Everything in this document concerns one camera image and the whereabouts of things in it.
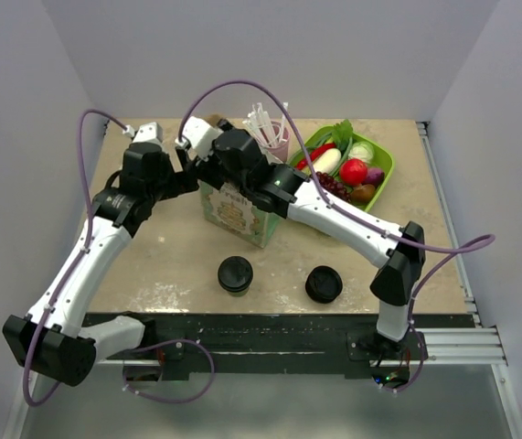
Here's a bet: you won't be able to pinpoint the printed paper takeout bag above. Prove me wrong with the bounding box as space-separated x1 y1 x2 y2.
199 182 280 248

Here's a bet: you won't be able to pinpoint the black plastic cup lid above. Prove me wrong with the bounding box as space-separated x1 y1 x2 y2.
218 256 253 287

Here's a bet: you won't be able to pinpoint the green paper coffee cup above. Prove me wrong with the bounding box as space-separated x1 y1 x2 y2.
222 285 250 297

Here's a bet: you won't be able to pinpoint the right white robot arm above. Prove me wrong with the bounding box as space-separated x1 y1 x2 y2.
176 124 425 359

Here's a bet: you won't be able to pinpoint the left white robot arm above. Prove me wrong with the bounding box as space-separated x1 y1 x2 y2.
2 142 198 387

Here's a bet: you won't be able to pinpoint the stack of pulp carriers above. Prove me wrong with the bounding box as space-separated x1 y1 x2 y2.
208 113 234 132

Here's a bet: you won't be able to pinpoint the pink straw holder cup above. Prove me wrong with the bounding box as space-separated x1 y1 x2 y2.
268 122 291 163

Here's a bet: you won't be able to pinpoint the red chili pepper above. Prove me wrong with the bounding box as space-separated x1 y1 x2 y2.
295 142 336 170

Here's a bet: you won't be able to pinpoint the white radish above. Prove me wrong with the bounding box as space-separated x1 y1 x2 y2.
312 148 342 175

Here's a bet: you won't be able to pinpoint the purple grape bunch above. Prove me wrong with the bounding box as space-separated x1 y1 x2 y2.
316 172 350 202

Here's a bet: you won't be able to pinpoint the green leafy vegetable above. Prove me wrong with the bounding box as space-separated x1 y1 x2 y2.
331 119 354 154

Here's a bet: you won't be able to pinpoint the red tomato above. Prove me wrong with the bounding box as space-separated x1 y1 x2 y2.
338 158 368 187

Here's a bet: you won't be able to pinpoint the green cabbage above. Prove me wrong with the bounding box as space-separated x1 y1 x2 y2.
347 142 375 166

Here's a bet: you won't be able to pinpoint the green plastic tray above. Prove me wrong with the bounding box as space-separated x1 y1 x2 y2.
288 120 394 211

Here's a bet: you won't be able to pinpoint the stack of black lids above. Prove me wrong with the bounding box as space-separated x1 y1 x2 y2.
304 265 343 304

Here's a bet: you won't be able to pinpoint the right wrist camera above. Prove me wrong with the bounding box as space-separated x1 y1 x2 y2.
175 116 222 160

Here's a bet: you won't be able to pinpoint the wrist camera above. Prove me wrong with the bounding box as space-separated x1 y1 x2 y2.
175 116 222 160
123 122 164 146

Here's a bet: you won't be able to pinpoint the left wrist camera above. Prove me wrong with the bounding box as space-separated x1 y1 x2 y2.
123 122 164 146

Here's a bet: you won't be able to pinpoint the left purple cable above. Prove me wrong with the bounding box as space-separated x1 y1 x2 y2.
22 108 129 408

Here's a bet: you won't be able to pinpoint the purple cable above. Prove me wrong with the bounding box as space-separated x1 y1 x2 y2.
177 80 496 394
22 108 129 408

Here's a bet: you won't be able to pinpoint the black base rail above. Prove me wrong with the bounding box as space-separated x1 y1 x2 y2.
81 310 508 380

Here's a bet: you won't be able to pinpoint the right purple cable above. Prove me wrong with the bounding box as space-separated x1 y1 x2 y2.
177 80 496 394

